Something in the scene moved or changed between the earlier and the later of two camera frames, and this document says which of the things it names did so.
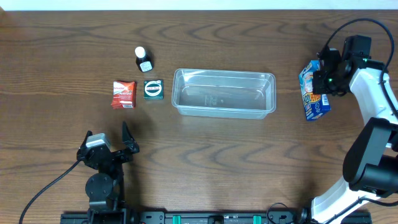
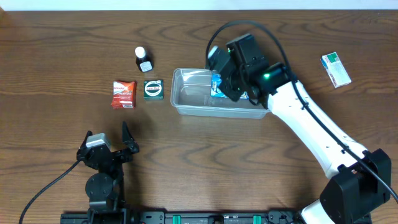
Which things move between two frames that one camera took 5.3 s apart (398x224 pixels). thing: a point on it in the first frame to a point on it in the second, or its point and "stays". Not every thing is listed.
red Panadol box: (124, 95) stays
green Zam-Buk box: (153, 89) stays
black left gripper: (109, 152) stays
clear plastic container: (223, 93) stays
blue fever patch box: (315, 104) to (216, 92)
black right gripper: (321, 80) to (232, 86)
